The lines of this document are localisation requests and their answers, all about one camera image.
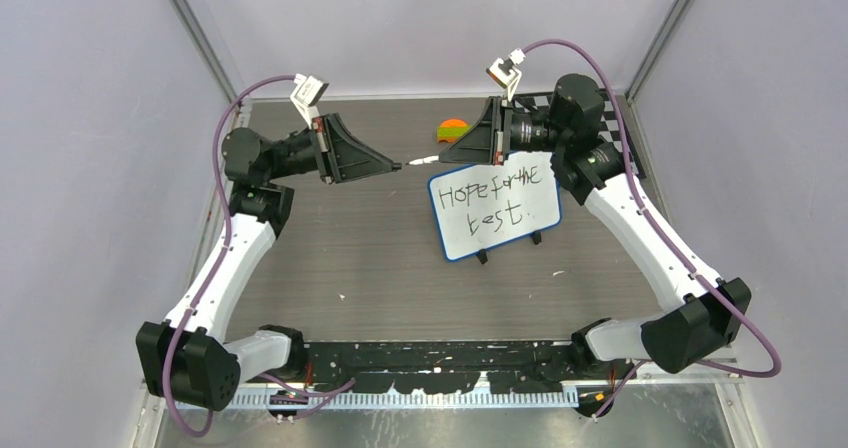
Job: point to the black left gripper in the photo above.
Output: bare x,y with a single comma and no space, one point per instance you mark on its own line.
354,159

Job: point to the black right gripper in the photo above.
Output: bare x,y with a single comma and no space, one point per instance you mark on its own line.
487,142

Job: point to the white black marker pen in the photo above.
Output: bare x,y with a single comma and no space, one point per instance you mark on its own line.
423,161

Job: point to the blue framed whiteboard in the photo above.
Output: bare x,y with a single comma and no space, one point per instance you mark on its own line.
480,207

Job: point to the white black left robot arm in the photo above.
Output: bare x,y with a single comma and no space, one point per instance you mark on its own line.
185,358

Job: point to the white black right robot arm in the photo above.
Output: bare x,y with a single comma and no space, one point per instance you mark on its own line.
700,309

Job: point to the orange green toy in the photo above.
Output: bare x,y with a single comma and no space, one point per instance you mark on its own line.
450,130

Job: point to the black white checkerboard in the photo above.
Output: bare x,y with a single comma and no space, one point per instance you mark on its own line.
538,102

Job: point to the perforated metal strip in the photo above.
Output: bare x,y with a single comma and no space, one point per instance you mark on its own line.
264,398

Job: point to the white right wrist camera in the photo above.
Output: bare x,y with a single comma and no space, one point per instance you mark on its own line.
505,72

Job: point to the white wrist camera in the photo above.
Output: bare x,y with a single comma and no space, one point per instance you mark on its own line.
505,72
308,90

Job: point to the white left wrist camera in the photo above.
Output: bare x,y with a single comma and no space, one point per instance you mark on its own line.
308,90

